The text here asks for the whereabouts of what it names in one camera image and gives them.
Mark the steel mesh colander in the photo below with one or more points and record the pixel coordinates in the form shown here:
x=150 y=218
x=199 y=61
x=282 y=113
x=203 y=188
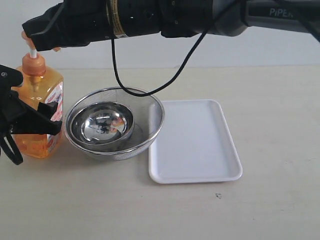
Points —
x=149 y=116

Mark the white foam tray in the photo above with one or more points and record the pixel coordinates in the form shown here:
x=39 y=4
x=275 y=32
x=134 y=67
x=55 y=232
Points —
x=194 y=145

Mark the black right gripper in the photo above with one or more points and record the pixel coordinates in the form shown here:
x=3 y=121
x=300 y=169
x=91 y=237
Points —
x=79 y=23

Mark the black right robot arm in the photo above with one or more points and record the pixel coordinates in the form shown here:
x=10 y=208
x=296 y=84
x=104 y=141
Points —
x=187 y=18

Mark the orange soap pump bottle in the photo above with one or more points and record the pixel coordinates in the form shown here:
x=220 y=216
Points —
x=41 y=84

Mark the small stainless steel bowl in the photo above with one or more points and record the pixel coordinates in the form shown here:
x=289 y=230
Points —
x=103 y=126

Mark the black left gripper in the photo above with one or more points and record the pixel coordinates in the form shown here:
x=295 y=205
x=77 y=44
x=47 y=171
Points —
x=16 y=117

